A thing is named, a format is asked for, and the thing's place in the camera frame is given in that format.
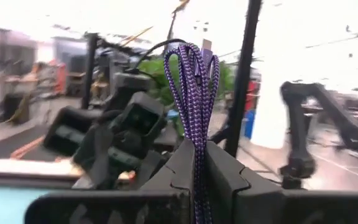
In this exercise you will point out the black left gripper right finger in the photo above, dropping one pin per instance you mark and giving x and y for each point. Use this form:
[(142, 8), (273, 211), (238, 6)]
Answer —
[(259, 205)]

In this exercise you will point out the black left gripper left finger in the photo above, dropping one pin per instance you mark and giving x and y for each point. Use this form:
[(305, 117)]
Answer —
[(120, 207)]

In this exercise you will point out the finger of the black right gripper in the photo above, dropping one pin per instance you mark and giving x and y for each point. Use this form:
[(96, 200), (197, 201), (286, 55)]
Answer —
[(70, 130), (140, 119)]

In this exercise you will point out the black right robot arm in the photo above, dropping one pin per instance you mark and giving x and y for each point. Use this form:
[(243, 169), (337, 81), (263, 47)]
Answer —
[(110, 57)]

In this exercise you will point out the black background robot arm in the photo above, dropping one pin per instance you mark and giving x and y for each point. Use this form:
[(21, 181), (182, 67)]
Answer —
[(297, 124)]

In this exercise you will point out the green leafy plant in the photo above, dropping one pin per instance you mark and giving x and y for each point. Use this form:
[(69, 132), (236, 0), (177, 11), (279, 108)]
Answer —
[(154, 71)]

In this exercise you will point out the teal table mat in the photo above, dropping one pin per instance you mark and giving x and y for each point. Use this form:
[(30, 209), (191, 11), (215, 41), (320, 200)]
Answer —
[(2, 205)]

